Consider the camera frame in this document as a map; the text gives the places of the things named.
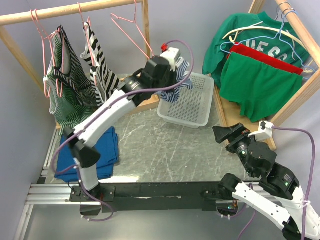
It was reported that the blue white striped tank top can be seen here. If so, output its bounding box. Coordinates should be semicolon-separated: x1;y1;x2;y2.
159;58;195;105

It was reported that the green t-shirt front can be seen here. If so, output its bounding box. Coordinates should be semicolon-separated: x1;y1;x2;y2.
219;52;303;123

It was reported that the black white striped tank top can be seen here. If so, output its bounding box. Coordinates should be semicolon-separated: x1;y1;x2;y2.
80;27;120;107

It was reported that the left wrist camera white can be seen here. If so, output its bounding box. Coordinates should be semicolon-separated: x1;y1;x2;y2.
159;43;181;71

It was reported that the blue cloth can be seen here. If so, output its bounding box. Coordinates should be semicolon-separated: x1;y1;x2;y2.
56;126;119;180

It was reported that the light blue wire hanger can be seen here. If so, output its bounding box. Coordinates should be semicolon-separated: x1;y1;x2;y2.
222;18;316;74

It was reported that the left wooden clothes rack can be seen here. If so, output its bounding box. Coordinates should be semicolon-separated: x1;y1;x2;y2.
0;0;161;131

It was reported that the black base beam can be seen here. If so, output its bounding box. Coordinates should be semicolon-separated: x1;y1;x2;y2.
69;181;248;213

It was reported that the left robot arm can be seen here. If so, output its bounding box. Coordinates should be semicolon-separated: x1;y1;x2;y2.
64;54;178;201

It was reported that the aluminium frame rail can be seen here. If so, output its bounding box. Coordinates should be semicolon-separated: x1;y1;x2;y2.
14;129;83;240

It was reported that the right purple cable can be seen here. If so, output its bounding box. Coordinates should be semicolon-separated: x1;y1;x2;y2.
236;126;316;240

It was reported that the white plastic perforated basket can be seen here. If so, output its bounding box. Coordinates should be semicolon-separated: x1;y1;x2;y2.
157;73;215;129

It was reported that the green striped tank top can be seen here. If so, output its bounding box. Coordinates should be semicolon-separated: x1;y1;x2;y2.
43;25;97;135

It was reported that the pink hanger with blue top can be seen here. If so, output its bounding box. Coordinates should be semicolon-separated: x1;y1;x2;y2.
110;0;154;60

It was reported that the cream white hanger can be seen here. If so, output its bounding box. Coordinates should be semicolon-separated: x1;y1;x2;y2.
222;21;315;74

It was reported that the red cloth on hanger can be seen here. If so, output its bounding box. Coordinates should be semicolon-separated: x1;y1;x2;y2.
230;44;303;75

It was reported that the purple cable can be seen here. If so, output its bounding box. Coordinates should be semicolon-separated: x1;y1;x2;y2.
51;39;195;222
236;126;316;240

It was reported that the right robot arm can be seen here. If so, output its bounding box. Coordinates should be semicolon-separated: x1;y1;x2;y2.
212;120;320;240

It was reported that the green sweatshirt with letters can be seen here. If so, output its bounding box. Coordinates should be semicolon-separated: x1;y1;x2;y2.
202;12;310;88

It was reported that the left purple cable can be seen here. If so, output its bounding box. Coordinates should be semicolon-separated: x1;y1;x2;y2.
51;39;195;222

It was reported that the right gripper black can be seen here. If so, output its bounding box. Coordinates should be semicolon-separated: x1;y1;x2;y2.
211;120;258;175

